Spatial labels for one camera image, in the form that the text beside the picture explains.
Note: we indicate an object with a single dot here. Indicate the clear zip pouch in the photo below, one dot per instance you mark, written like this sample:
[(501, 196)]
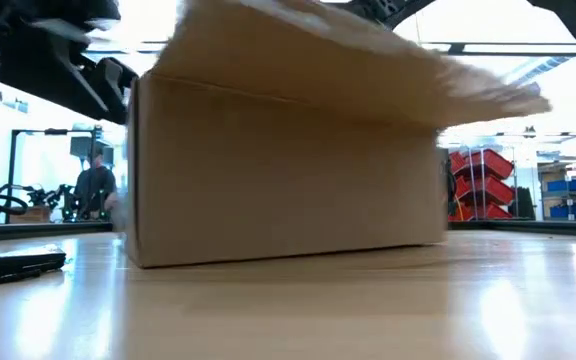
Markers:
[(13, 262)]

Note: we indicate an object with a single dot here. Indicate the brown cardboard shipping box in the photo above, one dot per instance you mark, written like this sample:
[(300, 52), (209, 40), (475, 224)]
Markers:
[(278, 175)]

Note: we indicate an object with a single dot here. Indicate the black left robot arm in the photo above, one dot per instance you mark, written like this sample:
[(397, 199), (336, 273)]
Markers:
[(43, 10)]

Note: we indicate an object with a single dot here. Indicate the person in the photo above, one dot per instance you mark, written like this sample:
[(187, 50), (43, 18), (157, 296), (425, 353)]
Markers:
[(95, 187)]

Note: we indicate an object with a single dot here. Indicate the background cardboard box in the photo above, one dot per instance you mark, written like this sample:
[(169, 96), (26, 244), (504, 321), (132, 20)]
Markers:
[(30, 215)]

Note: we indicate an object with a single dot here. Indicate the red storage bin rack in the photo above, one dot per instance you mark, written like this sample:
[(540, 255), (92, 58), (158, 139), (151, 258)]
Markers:
[(483, 185)]

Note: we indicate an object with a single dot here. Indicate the blue storage bins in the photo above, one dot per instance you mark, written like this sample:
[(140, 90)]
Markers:
[(568, 186)]

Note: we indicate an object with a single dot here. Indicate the black background frame stand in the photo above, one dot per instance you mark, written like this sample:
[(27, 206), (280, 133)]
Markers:
[(10, 175)]

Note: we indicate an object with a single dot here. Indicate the black aluminium table frame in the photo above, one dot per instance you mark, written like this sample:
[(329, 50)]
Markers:
[(28, 231)]

